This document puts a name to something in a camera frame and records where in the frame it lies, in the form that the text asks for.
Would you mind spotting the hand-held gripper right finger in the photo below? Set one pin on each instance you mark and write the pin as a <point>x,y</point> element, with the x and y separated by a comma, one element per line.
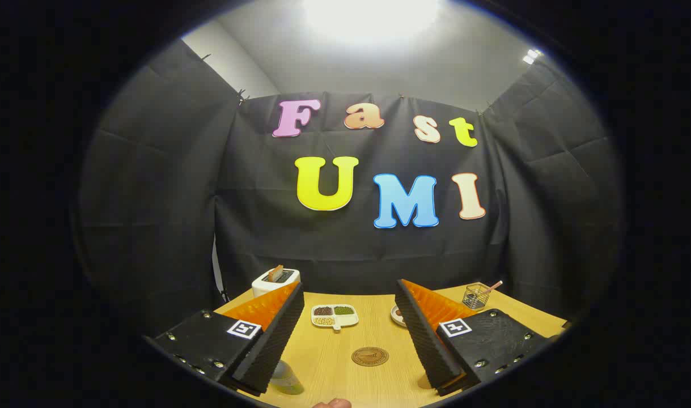
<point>430,345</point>

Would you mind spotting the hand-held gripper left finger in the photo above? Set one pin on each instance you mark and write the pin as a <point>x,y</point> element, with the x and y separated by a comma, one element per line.
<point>268,345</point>

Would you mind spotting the silver bottle with green label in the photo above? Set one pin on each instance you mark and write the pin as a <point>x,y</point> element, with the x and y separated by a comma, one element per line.
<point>287,381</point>

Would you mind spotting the round brown coaster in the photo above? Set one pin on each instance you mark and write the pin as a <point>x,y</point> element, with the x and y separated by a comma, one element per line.
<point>370,356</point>

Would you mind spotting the white plate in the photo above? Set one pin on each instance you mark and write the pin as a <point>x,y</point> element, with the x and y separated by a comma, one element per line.
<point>397,318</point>

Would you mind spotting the wooden table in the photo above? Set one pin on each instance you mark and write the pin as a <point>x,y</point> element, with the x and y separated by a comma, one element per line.
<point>379,334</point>

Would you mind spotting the white toaster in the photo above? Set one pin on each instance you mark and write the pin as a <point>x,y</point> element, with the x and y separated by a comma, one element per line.
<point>265,286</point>

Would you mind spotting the bread slice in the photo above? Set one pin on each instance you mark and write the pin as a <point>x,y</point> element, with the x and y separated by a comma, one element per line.
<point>275,273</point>

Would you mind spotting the white divided dish of beans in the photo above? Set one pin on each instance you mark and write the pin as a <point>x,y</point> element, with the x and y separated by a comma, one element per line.
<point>335,316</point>

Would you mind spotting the pink checked straw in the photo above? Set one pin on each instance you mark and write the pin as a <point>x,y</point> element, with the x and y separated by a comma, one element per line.
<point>494,285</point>

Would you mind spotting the small ceiling light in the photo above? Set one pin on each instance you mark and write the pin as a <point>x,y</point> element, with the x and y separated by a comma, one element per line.
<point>531,55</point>

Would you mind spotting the large bright ceiling light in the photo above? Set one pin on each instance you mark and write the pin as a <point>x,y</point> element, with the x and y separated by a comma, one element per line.
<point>373,17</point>

